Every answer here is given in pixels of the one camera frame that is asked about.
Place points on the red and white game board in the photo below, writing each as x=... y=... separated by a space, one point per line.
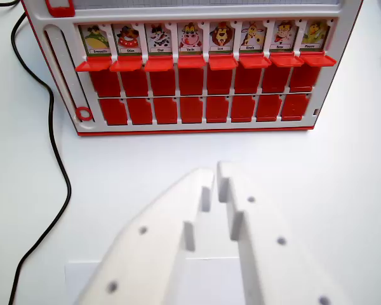
x=190 y=79

